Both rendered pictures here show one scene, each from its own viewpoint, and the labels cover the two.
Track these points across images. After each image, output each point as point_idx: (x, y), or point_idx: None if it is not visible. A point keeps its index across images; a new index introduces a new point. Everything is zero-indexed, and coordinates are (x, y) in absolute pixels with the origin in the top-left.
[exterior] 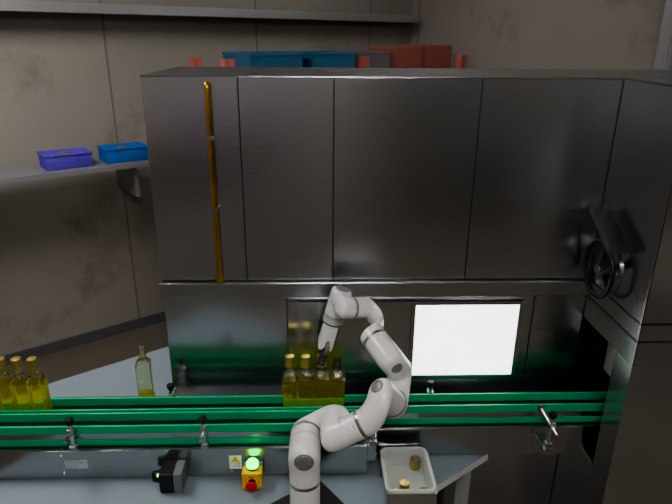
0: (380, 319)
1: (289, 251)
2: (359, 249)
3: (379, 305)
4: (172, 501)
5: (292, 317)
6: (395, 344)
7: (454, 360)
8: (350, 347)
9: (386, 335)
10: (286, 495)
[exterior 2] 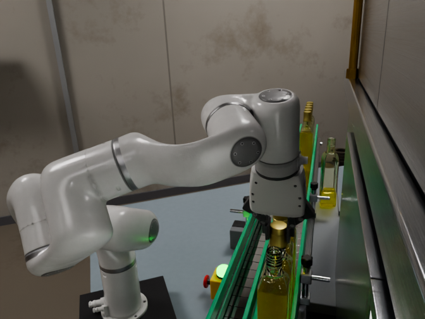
0: (155, 142)
1: (372, 30)
2: (398, 26)
3: (357, 222)
4: (223, 244)
5: (344, 164)
6: (73, 166)
7: None
8: (343, 288)
9: (98, 150)
10: (170, 299)
